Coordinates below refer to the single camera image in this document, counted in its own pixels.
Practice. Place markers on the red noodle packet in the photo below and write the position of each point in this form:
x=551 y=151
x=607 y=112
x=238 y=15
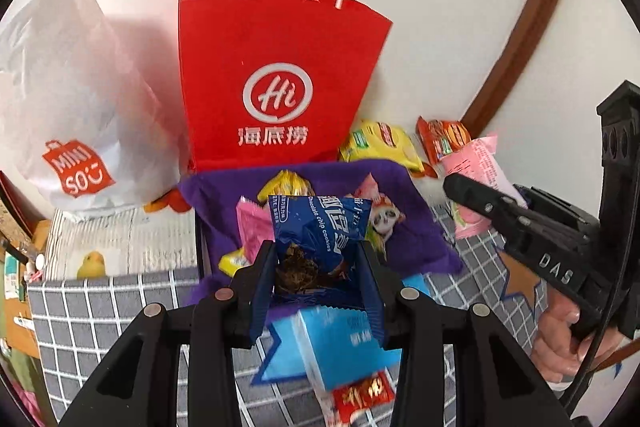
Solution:
x=445 y=137

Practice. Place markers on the brown wooden door frame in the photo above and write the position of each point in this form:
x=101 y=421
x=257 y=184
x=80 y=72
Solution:
x=530 y=32

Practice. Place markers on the small red packet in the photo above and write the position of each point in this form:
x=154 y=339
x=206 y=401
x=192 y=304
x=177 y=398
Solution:
x=365 y=394

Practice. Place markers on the chick print cloth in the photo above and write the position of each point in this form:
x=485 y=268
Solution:
x=125 y=237

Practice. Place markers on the blue edged star card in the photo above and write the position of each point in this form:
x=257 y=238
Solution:
x=520 y=287

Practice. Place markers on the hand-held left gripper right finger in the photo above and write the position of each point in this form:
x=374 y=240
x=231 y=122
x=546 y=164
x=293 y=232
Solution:
x=372 y=297

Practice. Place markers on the green white box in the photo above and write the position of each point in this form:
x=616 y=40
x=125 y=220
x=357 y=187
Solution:
x=10 y=282

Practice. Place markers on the panda print snack packet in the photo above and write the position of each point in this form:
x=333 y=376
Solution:
x=382 y=217

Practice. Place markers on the blue cookie packet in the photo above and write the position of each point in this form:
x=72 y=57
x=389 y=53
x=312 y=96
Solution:
x=310 y=222

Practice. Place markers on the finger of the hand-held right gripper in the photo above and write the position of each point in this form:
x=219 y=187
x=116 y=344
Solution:
x=555 y=207
x=480 y=199

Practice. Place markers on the pale pink snack packet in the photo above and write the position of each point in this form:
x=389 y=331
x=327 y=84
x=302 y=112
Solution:
x=475 y=162

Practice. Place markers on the brown cork board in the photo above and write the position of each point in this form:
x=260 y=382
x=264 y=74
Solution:
x=15 y=217

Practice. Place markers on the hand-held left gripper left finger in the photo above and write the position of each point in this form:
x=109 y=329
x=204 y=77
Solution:
x=262 y=292

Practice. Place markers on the grey checked tablecloth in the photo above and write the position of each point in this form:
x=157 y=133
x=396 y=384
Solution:
x=100 y=307

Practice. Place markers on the light blue box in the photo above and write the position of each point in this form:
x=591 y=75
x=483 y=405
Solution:
x=340 y=347

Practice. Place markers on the golden yellow snack packet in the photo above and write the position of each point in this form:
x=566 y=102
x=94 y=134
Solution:
x=285 y=184

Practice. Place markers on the white paper bag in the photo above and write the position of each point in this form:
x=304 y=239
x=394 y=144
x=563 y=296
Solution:
x=75 y=82

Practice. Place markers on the yellow noodle packet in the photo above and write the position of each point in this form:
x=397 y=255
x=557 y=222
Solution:
x=380 y=142

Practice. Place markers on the red paper bag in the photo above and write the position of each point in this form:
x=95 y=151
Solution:
x=280 y=42

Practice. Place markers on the yellow striped snack packet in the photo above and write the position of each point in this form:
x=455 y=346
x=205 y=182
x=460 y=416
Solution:
x=232 y=263

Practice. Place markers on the person's right hand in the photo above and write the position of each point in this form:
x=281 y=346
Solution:
x=555 y=337

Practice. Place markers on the purple cloth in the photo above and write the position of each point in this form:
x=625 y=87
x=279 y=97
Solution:
x=415 y=212

